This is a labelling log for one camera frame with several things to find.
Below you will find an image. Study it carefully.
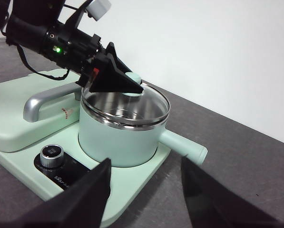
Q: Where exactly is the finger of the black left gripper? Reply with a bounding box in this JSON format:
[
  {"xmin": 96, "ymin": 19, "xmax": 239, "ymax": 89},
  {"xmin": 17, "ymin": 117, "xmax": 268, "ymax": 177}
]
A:
[
  {"xmin": 88, "ymin": 55, "xmax": 145, "ymax": 95},
  {"xmin": 105, "ymin": 41, "xmax": 133, "ymax": 74}
]

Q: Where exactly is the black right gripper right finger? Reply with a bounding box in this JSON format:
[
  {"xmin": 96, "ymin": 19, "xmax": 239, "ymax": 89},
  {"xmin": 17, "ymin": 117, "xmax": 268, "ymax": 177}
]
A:
[{"xmin": 181, "ymin": 156, "xmax": 284, "ymax": 228}]

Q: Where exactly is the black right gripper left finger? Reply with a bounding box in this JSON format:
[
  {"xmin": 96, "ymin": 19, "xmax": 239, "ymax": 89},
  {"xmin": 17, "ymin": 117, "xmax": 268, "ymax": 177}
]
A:
[{"xmin": 22, "ymin": 157, "xmax": 112, "ymax": 228}]

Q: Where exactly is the glass lid with green knob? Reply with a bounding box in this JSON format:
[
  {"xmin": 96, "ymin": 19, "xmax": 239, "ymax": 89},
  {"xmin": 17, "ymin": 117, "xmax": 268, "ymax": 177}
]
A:
[{"xmin": 81, "ymin": 72, "xmax": 170, "ymax": 127}]

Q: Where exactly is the mint green breakfast maker base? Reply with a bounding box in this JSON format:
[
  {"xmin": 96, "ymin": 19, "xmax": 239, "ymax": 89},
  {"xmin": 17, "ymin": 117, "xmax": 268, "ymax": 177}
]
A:
[{"xmin": 0, "ymin": 122, "xmax": 172, "ymax": 228}]

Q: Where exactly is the silver control knob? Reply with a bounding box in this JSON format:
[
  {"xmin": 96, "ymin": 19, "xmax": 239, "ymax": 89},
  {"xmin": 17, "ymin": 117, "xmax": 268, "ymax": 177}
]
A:
[{"xmin": 39, "ymin": 144, "xmax": 66, "ymax": 168}]

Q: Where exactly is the mint green hinged griddle cover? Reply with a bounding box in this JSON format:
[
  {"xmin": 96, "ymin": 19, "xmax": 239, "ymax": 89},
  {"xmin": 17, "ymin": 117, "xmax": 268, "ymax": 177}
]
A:
[{"xmin": 0, "ymin": 70, "xmax": 82, "ymax": 153}]

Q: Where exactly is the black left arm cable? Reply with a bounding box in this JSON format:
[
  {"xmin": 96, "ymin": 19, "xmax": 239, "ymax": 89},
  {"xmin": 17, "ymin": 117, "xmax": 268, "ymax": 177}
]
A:
[{"xmin": 16, "ymin": 44, "xmax": 70, "ymax": 81}]

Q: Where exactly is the silver griddle cover handle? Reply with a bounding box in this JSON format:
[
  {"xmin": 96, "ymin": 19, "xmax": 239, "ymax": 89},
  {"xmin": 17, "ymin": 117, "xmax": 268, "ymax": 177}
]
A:
[{"xmin": 23, "ymin": 85, "xmax": 82, "ymax": 123}]

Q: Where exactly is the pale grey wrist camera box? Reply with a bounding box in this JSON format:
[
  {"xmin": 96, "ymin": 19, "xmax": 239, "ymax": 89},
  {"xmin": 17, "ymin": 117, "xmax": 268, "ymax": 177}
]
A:
[{"xmin": 85, "ymin": 0, "xmax": 112, "ymax": 22}]

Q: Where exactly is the mint green handled pot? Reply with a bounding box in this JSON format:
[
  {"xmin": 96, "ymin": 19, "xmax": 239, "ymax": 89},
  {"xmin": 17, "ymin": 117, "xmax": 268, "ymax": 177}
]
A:
[{"xmin": 78, "ymin": 82, "xmax": 208, "ymax": 168}]

